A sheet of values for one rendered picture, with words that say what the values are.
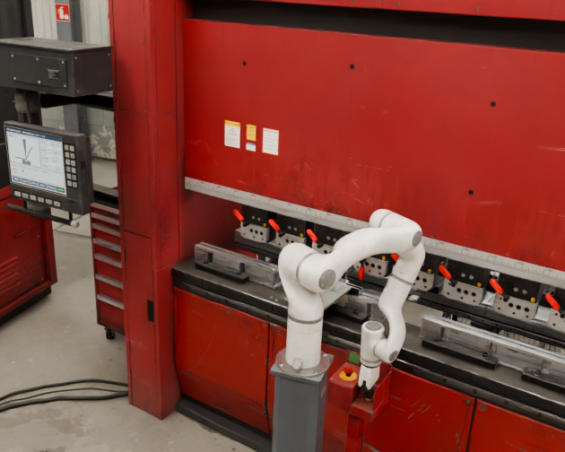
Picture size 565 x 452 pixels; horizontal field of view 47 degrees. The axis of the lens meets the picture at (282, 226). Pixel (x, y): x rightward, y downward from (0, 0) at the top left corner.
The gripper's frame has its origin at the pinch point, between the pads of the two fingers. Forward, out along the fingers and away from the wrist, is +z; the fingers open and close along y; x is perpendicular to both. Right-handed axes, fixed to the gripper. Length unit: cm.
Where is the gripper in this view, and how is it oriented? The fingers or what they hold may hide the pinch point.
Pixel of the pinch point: (369, 393)
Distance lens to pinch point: 265.2
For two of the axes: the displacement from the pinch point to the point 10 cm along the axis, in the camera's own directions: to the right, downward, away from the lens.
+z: 0.0, 9.1, 4.2
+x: 8.5, 2.2, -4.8
